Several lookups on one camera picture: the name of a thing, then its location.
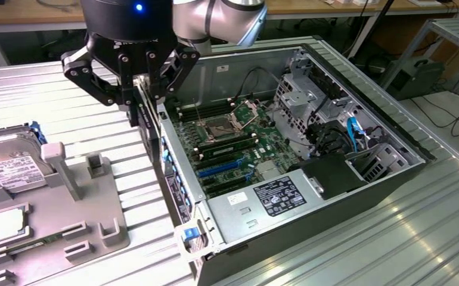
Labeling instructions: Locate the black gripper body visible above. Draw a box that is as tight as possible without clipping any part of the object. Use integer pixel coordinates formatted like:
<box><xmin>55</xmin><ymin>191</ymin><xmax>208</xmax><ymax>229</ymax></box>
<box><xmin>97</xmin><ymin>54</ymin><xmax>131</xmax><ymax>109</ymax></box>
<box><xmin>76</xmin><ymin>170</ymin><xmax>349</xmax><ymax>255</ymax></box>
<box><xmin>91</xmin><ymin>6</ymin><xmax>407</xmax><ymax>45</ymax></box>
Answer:
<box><xmin>80</xmin><ymin>0</ymin><xmax>179</xmax><ymax>77</ymax></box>

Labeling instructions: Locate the green graphics card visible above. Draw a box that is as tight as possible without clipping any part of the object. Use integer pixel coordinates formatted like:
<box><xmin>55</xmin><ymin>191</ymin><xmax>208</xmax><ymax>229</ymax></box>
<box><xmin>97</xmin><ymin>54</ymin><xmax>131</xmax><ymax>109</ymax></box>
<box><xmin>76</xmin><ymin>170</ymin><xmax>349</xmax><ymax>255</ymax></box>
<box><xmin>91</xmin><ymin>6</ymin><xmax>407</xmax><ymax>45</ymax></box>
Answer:
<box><xmin>131</xmin><ymin>74</ymin><xmax>164</xmax><ymax>163</ymax></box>

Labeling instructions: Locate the black RAM slot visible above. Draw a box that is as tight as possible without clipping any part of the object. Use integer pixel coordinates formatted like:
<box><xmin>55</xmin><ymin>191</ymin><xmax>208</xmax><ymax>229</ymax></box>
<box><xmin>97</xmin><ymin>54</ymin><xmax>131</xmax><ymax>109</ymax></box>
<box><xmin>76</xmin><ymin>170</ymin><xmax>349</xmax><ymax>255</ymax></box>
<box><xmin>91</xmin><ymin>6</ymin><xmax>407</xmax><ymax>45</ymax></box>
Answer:
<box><xmin>193</xmin><ymin>135</ymin><xmax>253</xmax><ymax>153</ymax></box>
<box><xmin>176</xmin><ymin>100</ymin><xmax>231</xmax><ymax>114</ymax></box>
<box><xmin>180</xmin><ymin>107</ymin><xmax>235</xmax><ymax>121</ymax></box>
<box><xmin>196</xmin><ymin>138</ymin><xmax>256</xmax><ymax>156</ymax></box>
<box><xmin>179</xmin><ymin>104</ymin><xmax>233</xmax><ymax>118</ymax></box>
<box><xmin>192</xmin><ymin>132</ymin><xmax>251</xmax><ymax>149</ymax></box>
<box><xmin>183</xmin><ymin>111</ymin><xmax>236</xmax><ymax>124</ymax></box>

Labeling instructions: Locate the thin metal locking lever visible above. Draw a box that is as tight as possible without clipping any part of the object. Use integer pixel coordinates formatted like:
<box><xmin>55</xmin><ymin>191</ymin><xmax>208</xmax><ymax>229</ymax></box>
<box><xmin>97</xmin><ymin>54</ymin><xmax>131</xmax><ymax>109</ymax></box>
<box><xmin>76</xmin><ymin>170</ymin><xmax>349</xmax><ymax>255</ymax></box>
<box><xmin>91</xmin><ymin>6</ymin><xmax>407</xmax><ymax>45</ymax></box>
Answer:
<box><xmin>193</xmin><ymin>97</ymin><xmax>205</xmax><ymax>123</ymax></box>

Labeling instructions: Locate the silver socket cover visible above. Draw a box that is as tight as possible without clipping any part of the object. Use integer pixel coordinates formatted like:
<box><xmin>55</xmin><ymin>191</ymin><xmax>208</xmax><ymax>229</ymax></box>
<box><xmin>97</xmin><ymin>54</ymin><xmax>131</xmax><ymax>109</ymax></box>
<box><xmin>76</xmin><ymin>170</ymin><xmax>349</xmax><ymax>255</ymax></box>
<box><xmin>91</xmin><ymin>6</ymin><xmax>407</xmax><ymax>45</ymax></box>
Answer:
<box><xmin>231</xmin><ymin>99</ymin><xmax>263</xmax><ymax>123</ymax></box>

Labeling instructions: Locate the CPU socket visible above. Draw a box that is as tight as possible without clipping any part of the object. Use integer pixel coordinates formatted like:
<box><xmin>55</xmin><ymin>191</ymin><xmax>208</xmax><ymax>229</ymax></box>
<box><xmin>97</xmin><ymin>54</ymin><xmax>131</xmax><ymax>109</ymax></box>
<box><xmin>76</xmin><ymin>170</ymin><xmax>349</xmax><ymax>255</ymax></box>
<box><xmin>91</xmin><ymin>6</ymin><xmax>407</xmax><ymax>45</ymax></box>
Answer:
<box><xmin>200</xmin><ymin>117</ymin><xmax>239</xmax><ymax>141</ymax></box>

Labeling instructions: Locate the wooden top desk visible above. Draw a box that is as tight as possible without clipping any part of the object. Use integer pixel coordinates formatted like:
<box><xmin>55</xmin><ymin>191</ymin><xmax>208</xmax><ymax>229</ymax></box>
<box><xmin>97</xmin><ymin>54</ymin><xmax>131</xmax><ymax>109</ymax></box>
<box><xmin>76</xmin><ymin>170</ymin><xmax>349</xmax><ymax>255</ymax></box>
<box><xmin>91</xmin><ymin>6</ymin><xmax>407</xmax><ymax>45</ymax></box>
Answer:
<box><xmin>0</xmin><ymin>0</ymin><xmax>89</xmax><ymax>68</ymax></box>
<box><xmin>264</xmin><ymin>0</ymin><xmax>459</xmax><ymax>60</ymax></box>

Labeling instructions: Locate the silver disk bay cage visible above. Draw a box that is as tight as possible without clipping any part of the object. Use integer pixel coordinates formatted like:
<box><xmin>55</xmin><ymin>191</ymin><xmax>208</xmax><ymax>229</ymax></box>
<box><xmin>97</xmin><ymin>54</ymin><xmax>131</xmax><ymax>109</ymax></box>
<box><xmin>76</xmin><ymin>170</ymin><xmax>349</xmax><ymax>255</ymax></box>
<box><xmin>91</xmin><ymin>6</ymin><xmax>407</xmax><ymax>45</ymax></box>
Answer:
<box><xmin>272</xmin><ymin>73</ymin><xmax>359</xmax><ymax>129</ymax></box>

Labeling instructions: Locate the green RAM stick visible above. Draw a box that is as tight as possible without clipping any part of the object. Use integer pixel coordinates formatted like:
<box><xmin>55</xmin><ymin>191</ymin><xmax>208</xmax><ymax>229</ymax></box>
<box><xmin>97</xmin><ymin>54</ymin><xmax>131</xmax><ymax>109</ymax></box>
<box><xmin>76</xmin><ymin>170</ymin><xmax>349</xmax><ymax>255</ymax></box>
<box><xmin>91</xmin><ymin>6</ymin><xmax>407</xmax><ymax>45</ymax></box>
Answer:
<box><xmin>8</xmin><ymin>234</ymin><xmax>65</xmax><ymax>254</ymax></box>
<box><xmin>201</xmin><ymin>141</ymin><xmax>256</xmax><ymax>159</ymax></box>

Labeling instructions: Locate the hard disk with blue rails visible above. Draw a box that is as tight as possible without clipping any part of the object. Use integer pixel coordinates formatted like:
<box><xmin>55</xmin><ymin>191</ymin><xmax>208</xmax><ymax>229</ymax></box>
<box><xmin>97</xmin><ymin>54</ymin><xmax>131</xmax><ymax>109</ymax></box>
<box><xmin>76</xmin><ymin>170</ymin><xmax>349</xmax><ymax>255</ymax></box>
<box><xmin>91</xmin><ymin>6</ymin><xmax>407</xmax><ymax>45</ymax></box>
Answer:
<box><xmin>0</xmin><ymin>123</ymin><xmax>51</xmax><ymax>192</ymax></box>

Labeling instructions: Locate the green motherboard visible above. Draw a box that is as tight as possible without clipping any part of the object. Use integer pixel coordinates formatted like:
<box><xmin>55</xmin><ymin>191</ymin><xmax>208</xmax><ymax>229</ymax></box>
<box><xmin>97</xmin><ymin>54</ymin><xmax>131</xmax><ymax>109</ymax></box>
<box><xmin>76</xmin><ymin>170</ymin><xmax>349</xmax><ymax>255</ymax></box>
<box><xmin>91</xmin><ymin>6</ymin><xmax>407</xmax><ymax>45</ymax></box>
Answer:
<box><xmin>168</xmin><ymin>97</ymin><xmax>308</xmax><ymax>200</ymax></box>

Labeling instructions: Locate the blue expansion slot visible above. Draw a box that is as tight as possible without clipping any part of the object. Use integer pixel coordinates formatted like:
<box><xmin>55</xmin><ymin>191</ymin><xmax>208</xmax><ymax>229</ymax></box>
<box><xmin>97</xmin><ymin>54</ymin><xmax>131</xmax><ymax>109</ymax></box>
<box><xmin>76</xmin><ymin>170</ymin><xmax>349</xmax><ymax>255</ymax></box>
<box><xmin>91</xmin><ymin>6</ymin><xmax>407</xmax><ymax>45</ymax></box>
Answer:
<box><xmin>196</xmin><ymin>160</ymin><xmax>244</xmax><ymax>180</ymax></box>

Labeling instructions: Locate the silver chipset heatsink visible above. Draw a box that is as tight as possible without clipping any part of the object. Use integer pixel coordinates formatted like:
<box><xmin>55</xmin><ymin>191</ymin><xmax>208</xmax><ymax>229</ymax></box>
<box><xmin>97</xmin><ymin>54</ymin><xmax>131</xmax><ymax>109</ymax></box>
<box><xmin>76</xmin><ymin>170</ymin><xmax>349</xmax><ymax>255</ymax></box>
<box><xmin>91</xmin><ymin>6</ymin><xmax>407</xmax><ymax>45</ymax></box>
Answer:
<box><xmin>256</xmin><ymin>161</ymin><xmax>280</xmax><ymax>176</ymax></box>

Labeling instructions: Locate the grey parts rack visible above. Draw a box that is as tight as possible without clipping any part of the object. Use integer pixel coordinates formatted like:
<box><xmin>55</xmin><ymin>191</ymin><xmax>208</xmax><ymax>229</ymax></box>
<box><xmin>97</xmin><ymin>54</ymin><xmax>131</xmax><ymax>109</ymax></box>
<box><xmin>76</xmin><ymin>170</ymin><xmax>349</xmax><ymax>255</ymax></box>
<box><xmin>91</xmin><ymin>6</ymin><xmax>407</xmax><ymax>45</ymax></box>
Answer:
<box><xmin>0</xmin><ymin>142</ymin><xmax>131</xmax><ymax>286</ymax></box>

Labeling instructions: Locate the black plastic shroud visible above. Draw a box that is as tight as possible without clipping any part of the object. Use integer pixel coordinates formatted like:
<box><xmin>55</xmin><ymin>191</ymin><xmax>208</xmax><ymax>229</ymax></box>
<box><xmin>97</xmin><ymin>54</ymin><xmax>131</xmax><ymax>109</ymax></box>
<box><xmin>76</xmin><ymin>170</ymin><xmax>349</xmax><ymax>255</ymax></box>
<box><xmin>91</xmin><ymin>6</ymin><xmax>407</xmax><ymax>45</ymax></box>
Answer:
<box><xmin>287</xmin><ymin>155</ymin><xmax>367</xmax><ymax>201</ymax></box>

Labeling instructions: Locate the silver power supply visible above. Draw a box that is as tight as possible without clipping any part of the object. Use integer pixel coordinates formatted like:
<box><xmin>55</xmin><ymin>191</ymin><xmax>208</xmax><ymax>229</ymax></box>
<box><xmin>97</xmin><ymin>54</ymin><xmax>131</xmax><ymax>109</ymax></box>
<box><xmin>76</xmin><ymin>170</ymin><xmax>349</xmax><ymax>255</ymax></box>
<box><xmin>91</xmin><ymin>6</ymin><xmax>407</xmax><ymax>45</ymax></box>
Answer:
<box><xmin>208</xmin><ymin>171</ymin><xmax>328</xmax><ymax>243</ymax></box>

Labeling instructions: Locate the silver CPU chip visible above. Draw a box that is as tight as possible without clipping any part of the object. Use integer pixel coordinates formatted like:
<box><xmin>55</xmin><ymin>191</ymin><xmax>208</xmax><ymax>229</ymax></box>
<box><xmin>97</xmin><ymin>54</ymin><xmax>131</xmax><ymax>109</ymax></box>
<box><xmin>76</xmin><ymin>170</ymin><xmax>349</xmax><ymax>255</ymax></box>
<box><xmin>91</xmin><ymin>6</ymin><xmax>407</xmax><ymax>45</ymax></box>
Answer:
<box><xmin>0</xmin><ymin>207</ymin><xmax>31</xmax><ymax>240</ymax></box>

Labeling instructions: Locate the blue case latch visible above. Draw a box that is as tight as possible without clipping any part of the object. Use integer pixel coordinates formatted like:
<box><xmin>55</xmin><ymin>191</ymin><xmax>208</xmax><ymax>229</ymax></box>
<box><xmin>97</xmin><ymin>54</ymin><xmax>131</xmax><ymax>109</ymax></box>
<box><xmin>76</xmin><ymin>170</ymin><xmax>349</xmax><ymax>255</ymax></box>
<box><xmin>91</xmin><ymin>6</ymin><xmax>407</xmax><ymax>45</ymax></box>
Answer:
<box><xmin>180</xmin><ymin>227</ymin><xmax>201</xmax><ymax>240</ymax></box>

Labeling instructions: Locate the grey equipment box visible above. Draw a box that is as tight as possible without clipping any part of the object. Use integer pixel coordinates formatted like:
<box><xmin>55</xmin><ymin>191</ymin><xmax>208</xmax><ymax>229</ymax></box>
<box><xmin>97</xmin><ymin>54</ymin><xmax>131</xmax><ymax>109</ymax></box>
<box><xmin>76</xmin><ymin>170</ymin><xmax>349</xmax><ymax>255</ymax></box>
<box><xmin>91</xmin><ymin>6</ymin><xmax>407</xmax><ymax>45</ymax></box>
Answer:
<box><xmin>385</xmin><ymin>57</ymin><xmax>445</xmax><ymax>101</ymax></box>

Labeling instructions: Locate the perforated metal disk bay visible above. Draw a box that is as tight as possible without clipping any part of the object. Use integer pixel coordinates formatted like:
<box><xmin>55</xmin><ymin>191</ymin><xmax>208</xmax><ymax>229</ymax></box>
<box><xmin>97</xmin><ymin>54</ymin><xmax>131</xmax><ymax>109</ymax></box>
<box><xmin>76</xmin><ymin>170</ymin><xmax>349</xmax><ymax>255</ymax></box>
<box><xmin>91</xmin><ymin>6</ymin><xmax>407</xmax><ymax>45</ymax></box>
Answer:
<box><xmin>344</xmin><ymin>142</ymin><xmax>412</xmax><ymax>183</ymax></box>

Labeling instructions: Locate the black open PC case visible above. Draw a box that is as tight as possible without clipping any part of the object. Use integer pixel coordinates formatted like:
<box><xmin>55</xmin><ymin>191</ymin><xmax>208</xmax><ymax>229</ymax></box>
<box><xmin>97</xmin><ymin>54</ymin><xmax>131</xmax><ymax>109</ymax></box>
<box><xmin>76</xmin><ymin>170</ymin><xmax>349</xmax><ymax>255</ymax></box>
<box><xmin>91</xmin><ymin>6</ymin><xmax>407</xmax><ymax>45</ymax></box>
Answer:
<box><xmin>155</xmin><ymin>35</ymin><xmax>439</xmax><ymax>286</ymax></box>

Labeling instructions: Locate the thick black wire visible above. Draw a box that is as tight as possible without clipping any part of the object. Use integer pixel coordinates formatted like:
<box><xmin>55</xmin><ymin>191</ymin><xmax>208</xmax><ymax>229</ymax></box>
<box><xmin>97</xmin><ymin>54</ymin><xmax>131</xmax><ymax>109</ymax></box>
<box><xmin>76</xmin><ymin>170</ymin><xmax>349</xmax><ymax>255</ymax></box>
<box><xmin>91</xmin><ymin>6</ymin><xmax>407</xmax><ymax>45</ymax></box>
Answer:
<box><xmin>241</xmin><ymin>67</ymin><xmax>283</xmax><ymax>101</ymax></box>

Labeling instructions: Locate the black wire bundle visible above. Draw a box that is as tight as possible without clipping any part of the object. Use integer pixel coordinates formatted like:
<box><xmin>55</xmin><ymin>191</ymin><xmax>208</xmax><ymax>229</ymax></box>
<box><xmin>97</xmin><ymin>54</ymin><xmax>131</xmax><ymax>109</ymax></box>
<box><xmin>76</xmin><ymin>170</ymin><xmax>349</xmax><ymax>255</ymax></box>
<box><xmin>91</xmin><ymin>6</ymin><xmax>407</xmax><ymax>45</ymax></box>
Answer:
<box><xmin>304</xmin><ymin>120</ymin><xmax>352</xmax><ymax>157</ymax></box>

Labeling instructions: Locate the blue wire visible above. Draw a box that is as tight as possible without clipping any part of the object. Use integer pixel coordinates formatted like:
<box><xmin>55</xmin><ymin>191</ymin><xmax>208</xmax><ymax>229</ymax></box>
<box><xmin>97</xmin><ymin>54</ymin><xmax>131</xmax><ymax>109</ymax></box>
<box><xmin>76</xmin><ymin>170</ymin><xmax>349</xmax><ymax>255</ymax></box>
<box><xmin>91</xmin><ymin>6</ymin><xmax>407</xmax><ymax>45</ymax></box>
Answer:
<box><xmin>345</xmin><ymin>117</ymin><xmax>364</xmax><ymax>156</ymax></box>

